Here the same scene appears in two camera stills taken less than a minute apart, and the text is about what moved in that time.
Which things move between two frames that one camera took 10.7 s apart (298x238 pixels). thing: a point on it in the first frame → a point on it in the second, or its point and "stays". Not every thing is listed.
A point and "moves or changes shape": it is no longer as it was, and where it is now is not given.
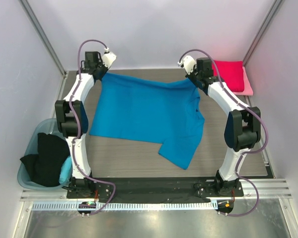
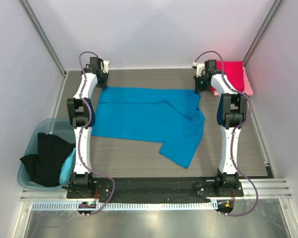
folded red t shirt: x=231 y=72 stays
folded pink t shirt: x=248 y=88 stays
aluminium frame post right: x=261 y=31 stays
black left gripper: x=106 y=69 → x=104 y=85
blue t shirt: x=166 y=113 moves or changes shape
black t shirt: x=43 y=168 stays
